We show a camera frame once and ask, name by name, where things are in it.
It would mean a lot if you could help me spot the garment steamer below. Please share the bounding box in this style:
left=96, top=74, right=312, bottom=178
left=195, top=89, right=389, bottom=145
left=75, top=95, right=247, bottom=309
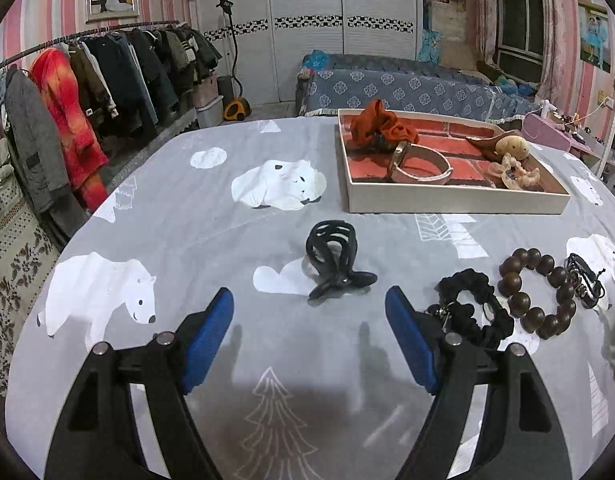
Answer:
left=216, top=0, right=248, bottom=122

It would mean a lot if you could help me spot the beige leather bracelet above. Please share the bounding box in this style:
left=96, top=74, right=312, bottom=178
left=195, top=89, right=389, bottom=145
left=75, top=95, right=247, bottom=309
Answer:
left=390, top=140, right=452, bottom=185

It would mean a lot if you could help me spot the row of dark hanging clothes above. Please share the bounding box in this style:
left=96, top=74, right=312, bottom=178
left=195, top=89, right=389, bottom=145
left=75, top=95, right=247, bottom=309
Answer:
left=70, top=25, right=223, bottom=136

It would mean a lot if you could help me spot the sofa with blue floral cover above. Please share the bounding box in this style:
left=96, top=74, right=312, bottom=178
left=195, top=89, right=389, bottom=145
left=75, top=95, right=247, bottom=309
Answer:
left=296, top=52, right=543, bottom=123

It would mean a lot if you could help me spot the black cord bracelet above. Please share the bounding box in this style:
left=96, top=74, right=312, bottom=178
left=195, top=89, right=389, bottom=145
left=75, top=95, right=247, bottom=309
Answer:
left=565, top=254, right=608, bottom=309

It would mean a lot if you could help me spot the white storage box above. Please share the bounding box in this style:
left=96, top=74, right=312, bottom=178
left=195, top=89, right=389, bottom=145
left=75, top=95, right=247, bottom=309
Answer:
left=195, top=75, right=224, bottom=128

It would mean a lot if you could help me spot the grey hanging coat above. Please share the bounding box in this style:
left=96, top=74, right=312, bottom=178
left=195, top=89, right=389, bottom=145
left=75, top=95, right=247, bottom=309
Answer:
left=2, top=67, right=71, bottom=216

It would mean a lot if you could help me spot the pink side table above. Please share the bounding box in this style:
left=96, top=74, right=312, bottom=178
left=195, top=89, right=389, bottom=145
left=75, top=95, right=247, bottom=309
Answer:
left=521, top=110, right=608, bottom=161

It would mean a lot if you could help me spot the metal clothes rack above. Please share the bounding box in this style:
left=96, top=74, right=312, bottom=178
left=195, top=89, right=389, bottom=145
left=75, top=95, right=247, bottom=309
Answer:
left=0, top=20, right=181, bottom=126

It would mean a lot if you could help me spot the orange hanging coat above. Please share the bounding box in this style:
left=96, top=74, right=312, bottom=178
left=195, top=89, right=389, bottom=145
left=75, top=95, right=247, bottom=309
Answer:
left=30, top=49, right=110, bottom=211

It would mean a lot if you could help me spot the white wardrobe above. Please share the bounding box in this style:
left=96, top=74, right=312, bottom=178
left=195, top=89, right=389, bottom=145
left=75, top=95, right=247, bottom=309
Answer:
left=195, top=0, right=423, bottom=111

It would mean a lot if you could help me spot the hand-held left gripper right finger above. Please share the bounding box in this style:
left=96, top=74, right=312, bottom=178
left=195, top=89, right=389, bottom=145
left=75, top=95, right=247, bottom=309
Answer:
left=385, top=285, right=573, bottom=480

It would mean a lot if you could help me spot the window with dark frame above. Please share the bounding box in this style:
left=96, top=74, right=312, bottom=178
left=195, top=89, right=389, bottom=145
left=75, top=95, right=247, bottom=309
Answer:
left=496, top=0, right=545, bottom=83

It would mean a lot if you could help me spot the floral patterned mattress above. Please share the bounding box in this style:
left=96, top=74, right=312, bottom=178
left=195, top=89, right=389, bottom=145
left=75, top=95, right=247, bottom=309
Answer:
left=0, top=180, right=63, bottom=396

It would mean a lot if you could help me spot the black hair claw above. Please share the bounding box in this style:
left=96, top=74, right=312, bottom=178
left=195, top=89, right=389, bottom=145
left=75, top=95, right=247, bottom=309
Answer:
left=306, top=220, right=378, bottom=303

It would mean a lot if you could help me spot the pink patterned curtain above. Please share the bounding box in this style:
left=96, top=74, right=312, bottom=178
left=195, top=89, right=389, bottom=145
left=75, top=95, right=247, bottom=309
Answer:
left=537, top=0, right=583, bottom=106

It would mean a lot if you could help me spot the brown wooden bead bracelet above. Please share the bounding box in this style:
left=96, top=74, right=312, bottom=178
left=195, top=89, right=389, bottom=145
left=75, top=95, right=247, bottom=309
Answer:
left=498, top=249, right=578, bottom=335

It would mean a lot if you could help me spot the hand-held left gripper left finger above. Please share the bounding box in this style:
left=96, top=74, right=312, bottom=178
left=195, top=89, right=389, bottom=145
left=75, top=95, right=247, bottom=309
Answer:
left=46, top=287, right=236, bottom=480

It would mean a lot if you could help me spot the white tray with red lining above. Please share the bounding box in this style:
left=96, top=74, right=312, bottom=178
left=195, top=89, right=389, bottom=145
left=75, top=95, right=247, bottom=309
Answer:
left=336, top=108, right=572, bottom=214

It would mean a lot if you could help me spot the black scrunchie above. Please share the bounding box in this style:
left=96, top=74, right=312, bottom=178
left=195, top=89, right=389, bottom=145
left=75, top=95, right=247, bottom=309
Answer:
left=427, top=268, right=515, bottom=351

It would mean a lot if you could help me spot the brown clip with beige ball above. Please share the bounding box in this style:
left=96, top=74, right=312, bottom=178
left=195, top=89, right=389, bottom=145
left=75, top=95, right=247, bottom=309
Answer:
left=466, top=130, right=531, bottom=163

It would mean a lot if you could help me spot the wall poster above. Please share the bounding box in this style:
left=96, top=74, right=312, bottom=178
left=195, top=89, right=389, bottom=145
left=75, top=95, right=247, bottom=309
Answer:
left=579, top=0, right=611, bottom=68

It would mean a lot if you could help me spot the grey polar bear bedsheet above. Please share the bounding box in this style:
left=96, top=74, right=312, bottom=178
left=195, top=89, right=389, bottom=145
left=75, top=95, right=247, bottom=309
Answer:
left=5, top=115, right=615, bottom=480

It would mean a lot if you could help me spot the orange fabric scrunchie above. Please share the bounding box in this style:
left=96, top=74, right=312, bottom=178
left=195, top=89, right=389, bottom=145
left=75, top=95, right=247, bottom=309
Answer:
left=348, top=100, right=419, bottom=152

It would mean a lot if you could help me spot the cream hair claw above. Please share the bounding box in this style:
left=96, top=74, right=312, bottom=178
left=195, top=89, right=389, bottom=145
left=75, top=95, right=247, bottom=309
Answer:
left=487, top=152, right=541, bottom=192

